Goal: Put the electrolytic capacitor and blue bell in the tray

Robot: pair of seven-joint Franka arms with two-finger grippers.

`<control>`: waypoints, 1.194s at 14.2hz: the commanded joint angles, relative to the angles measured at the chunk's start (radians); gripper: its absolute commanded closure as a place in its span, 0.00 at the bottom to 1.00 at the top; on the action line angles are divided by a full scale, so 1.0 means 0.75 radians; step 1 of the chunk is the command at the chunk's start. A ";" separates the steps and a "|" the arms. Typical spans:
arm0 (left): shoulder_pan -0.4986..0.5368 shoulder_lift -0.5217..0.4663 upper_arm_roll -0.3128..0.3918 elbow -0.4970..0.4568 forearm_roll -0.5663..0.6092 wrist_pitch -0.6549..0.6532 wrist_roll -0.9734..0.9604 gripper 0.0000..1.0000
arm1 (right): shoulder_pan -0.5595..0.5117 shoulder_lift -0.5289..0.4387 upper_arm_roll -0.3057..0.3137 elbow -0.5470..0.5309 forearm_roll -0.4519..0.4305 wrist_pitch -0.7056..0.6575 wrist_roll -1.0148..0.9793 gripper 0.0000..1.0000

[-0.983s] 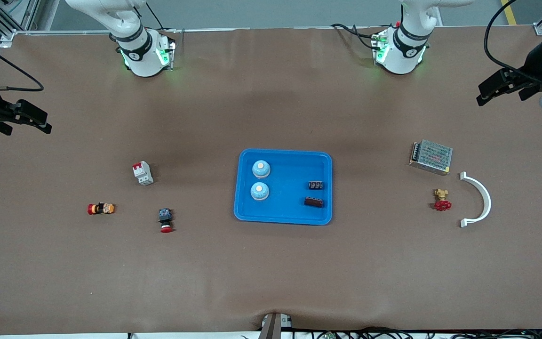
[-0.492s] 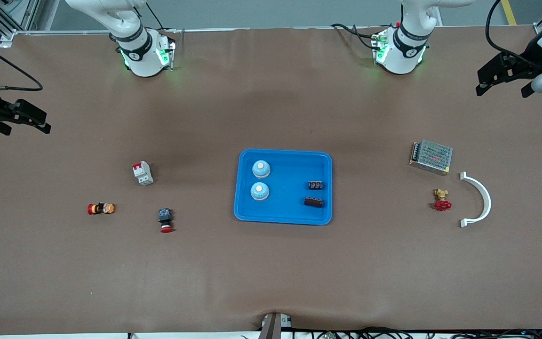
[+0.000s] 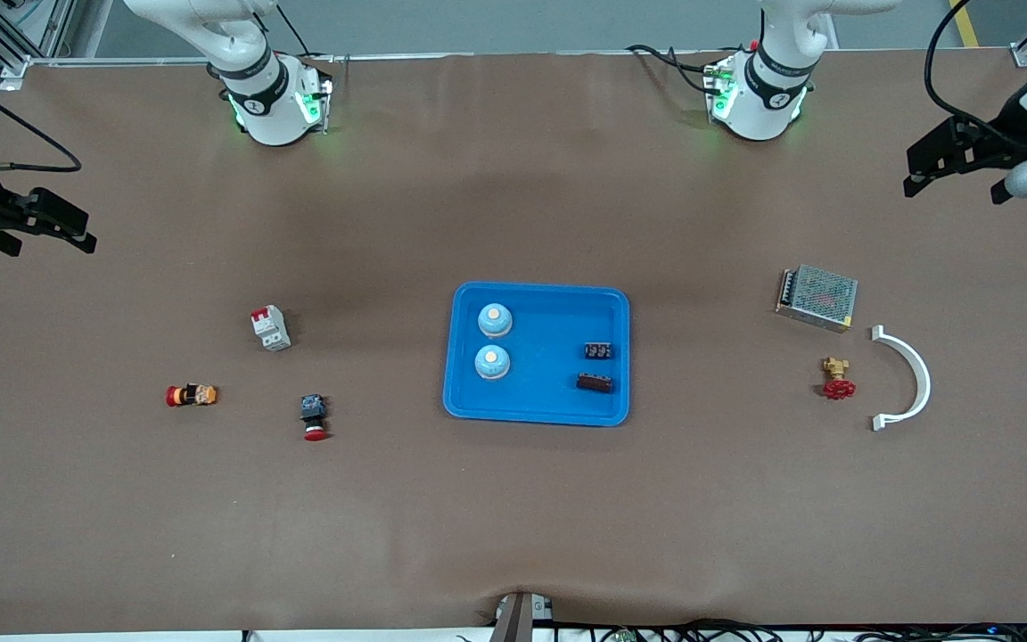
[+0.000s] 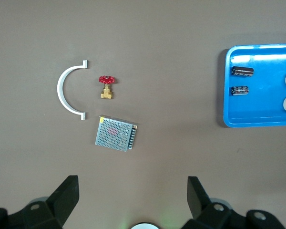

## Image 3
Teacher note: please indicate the metal mesh power supply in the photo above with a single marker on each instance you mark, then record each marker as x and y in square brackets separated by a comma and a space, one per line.
[817, 297]

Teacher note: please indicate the white red circuit breaker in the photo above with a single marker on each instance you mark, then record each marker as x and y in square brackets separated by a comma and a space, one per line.
[271, 330]

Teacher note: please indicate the red emergency stop button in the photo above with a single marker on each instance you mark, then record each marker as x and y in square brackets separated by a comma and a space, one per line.
[314, 415]

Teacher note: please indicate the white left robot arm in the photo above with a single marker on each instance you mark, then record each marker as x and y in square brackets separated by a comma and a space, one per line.
[759, 107]

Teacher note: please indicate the blue plastic tray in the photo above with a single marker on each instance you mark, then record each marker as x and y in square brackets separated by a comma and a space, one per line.
[536, 392]

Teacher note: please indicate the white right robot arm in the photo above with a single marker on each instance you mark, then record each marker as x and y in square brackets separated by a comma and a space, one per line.
[268, 116]

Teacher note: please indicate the blue bell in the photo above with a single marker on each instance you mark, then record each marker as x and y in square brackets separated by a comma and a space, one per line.
[492, 363]
[495, 321]

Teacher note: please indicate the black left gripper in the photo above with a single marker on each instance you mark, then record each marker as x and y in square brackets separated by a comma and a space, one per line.
[1001, 144]

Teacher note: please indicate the dark brown relay block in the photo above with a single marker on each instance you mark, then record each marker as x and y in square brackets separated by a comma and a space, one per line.
[595, 382]

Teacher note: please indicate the grey metal bracket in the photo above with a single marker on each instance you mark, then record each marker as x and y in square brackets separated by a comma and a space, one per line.
[521, 620]

